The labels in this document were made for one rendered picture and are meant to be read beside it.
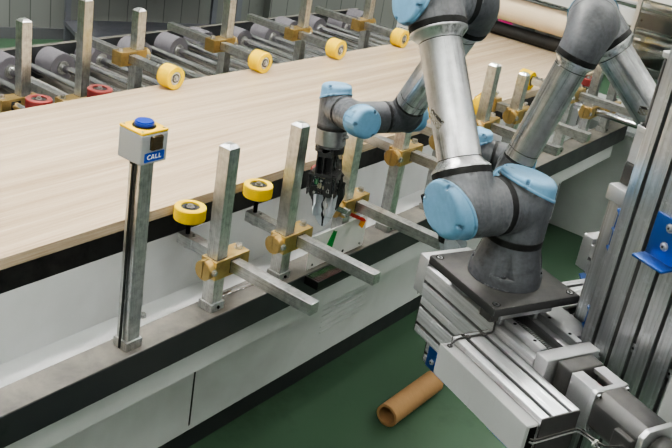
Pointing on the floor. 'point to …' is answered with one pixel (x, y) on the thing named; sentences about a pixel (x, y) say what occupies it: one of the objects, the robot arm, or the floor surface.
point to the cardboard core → (409, 399)
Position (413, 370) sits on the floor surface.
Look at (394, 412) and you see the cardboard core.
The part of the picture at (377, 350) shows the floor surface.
